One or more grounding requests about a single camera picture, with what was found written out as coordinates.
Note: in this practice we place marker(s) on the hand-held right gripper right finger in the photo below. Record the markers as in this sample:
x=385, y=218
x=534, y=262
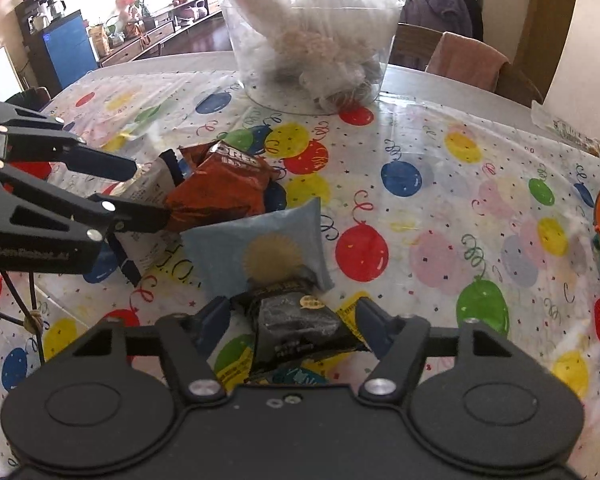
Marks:
x=375, y=326

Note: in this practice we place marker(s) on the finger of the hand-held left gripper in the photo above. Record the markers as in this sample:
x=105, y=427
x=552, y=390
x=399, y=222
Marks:
x=140, y=219
x=105, y=165

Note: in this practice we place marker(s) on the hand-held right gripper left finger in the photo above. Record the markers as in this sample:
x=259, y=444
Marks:
x=212, y=321

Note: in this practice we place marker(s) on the white snack packet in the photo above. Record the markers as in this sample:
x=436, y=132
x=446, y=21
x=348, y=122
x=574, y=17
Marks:
x=147, y=185

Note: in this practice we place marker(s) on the light blue snack packet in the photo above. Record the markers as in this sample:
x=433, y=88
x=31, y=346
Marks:
x=220, y=255

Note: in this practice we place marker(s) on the black snack packet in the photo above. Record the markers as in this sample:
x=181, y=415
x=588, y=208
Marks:
x=295, y=325

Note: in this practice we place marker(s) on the brown cookie packet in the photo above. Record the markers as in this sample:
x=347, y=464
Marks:
x=220, y=190

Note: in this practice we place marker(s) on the blue cabinet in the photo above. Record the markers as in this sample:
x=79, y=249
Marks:
x=70, y=52

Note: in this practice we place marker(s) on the balloon print tablecloth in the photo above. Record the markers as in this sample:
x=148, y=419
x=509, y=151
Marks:
x=430, y=220

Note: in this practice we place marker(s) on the wooden tv cabinet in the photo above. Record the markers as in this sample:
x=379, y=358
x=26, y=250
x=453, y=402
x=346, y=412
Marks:
x=145, y=40

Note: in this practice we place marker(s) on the coffee machine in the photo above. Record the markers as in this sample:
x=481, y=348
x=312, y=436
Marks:
x=42, y=12

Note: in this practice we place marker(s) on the clear plastic tub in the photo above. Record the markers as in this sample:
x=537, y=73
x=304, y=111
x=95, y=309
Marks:
x=320, y=60

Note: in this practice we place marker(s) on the white plastic bag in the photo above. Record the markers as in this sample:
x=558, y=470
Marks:
x=305, y=25

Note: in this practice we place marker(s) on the clear wrapped snack packet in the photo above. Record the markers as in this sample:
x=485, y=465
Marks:
x=570, y=127

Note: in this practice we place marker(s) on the pink cloth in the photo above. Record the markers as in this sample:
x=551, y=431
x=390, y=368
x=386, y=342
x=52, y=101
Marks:
x=467, y=62

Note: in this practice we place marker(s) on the grey coat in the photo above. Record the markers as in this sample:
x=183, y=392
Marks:
x=432, y=5

